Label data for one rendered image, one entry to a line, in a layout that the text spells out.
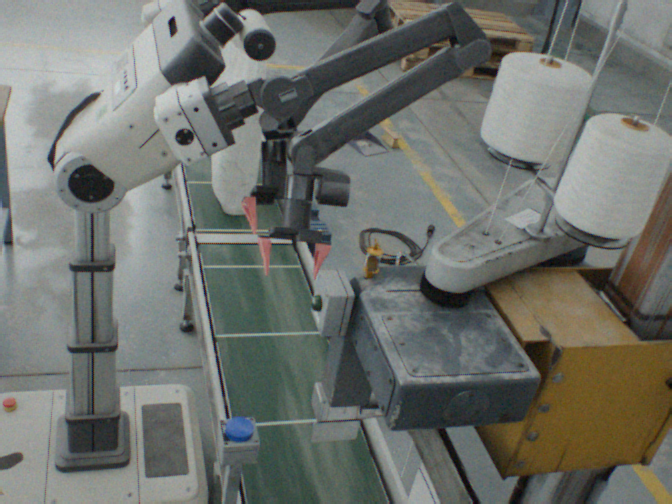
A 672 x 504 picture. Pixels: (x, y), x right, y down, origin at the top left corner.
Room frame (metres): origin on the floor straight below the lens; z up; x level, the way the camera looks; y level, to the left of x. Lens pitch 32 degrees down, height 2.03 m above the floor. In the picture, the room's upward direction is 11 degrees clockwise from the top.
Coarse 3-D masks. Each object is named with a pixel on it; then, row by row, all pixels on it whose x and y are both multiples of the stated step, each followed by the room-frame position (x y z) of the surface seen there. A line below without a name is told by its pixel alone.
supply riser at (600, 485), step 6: (612, 468) 1.11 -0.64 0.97; (600, 474) 1.12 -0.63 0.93; (606, 474) 1.11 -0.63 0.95; (600, 480) 1.11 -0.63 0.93; (606, 480) 1.11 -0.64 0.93; (594, 486) 1.11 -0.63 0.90; (600, 486) 1.10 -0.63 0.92; (606, 486) 1.10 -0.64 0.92; (594, 492) 1.11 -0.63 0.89; (600, 492) 1.10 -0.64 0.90; (588, 498) 1.11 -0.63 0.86; (594, 498) 1.10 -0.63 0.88
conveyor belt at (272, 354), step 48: (240, 288) 2.27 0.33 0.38; (288, 288) 2.33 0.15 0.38; (240, 336) 1.99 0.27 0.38; (288, 336) 2.05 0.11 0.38; (240, 384) 1.76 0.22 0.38; (288, 384) 1.80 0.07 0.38; (288, 432) 1.60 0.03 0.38; (240, 480) 1.46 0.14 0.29; (288, 480) 1.42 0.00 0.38; (336, 480) 1.45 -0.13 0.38
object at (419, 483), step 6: (420, 462) 0.99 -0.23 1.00; (420, 468) 0.99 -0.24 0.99; (420, 474) 0.98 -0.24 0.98; (426, 474) 0.96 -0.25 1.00; (414, 480) 0.99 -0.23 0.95; (420, 480) 0.98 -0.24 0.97; (426, 480) 0.96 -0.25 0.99; (414, 486) 0.99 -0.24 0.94; (420, 486) 0.97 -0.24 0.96; (426, 486) 0.95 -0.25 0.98; (432, 486) 0.94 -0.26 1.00; (414, 492) 0.98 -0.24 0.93; (420, 492) 0.96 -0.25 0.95; (426, 492) 0.95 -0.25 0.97; (432, 492) 0.93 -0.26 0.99; (408, 498) 0.99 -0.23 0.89; (414, 498) 0.97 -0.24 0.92; (420, 498) 0.96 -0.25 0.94; (426, 498) 0.94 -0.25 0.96
